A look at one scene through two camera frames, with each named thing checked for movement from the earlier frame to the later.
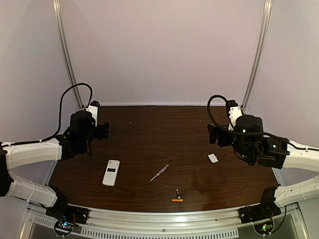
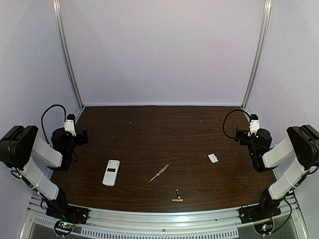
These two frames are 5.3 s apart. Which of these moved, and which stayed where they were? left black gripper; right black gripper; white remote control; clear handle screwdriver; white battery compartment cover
Moved: right black gripper; left black gripper
Stayed: white remote control; white battery compartment cover; clear handle screwdriver
